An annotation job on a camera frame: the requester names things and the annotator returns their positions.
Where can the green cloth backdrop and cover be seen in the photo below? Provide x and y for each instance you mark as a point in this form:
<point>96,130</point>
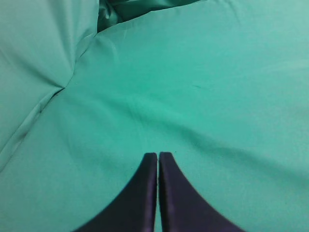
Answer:
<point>87,87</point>

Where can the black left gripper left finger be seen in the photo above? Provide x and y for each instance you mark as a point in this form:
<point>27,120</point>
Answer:
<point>133,209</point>

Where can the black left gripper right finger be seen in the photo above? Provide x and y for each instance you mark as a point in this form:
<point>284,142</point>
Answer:
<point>182,208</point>

